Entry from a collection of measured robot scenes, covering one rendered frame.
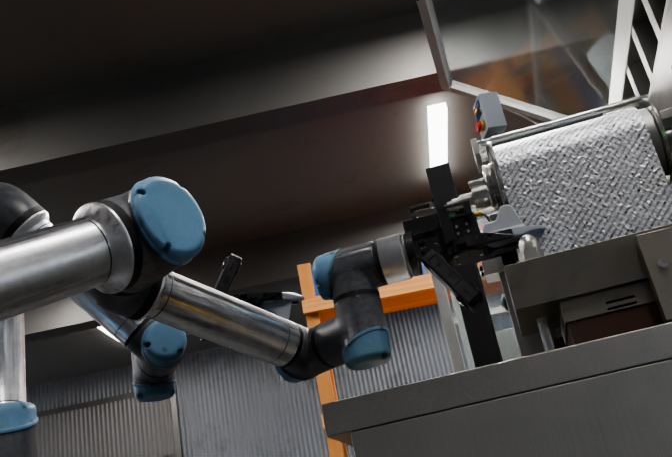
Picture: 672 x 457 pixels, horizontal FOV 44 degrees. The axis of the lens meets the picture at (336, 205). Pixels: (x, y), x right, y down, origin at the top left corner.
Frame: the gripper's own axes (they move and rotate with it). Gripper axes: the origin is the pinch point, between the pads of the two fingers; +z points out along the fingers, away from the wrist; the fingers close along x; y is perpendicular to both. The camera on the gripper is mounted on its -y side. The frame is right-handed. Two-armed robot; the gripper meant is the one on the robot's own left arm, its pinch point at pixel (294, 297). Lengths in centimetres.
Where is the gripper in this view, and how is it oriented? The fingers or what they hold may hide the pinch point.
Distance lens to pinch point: 170.0
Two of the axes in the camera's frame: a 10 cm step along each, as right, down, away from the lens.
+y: 1.3, 9.5, -2.9
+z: 9.3, -0.2, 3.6
